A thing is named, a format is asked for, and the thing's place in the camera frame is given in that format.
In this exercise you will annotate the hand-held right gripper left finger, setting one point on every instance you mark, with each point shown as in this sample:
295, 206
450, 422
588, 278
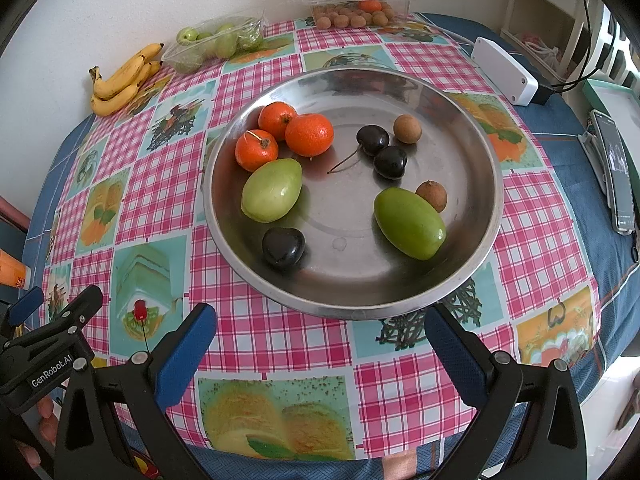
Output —
185, 355

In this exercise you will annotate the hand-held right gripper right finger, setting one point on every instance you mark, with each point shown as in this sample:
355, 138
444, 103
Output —
455, 355

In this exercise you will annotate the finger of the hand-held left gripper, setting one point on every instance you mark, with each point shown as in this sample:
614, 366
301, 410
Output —
77, 310
25, 305

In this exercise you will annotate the dark green mango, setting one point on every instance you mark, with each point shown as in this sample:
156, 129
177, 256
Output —
410, 222

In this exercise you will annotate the round metal plate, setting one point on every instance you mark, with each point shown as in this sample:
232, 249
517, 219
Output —
350, 240

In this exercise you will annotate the brown longan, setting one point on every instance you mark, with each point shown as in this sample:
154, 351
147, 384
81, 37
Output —
407, 128
431, 195

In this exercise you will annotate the light green mango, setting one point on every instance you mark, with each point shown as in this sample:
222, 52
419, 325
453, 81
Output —
272, 190

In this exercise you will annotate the orange tangerine with stem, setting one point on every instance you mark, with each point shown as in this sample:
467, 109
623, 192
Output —
256, 152

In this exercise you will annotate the stemless orange tangerine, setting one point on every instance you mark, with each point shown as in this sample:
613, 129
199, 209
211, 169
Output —
275, 117
310, 134

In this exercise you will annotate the pile of small green fruits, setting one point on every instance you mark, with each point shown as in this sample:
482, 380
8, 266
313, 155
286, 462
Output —
222, 42

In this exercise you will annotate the person's left hand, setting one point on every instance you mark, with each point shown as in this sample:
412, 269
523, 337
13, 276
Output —
47, 425

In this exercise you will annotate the orange tube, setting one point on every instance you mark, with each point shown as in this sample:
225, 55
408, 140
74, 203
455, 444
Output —
12, 270

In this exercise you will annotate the pink checkered printed tablecloth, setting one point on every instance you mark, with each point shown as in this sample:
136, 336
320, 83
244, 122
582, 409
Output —
240, 320

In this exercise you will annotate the person's leg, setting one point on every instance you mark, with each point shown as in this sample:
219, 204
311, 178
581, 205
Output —
412, 467

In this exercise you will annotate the yellow banana bunch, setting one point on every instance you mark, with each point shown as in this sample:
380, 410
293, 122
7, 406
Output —
112, 102

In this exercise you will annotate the phone on stand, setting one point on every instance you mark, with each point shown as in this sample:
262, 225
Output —
615, 170

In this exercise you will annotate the bag of green apples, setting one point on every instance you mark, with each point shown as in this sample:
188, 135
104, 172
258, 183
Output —
185, 62

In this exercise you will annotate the black power plug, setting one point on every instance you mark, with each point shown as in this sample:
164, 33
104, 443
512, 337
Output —
544, 92

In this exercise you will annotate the white plastic device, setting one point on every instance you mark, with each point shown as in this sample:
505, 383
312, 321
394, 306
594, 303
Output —
505, 70

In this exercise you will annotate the pile of brown longans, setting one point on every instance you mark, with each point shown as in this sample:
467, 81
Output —
345, 20

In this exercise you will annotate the small orange tangerine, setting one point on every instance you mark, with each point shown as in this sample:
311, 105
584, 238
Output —
370, 6

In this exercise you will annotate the white shelf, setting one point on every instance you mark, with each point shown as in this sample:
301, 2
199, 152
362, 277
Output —
515, 0

